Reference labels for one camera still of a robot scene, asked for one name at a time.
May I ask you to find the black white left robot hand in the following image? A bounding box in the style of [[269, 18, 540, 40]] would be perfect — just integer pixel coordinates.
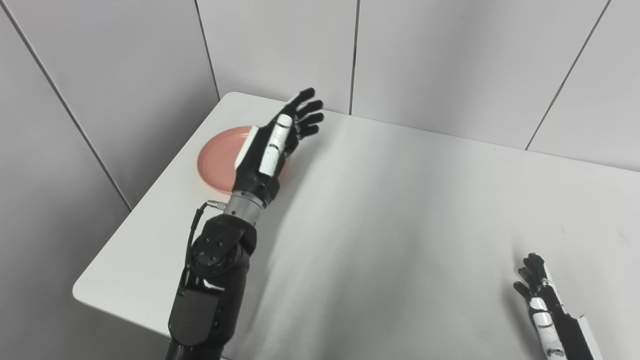
[[232, 88, 325, 205]]

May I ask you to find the pink round plate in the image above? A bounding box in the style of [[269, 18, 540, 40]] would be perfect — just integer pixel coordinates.
[[196, 125, 292, 195]]

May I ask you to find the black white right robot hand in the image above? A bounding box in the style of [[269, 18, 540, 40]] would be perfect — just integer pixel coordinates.
[[513, 252, 606, 360]]

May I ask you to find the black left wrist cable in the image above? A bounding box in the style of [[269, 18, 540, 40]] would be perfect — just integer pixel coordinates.
[[184, 199, 227, 281]]

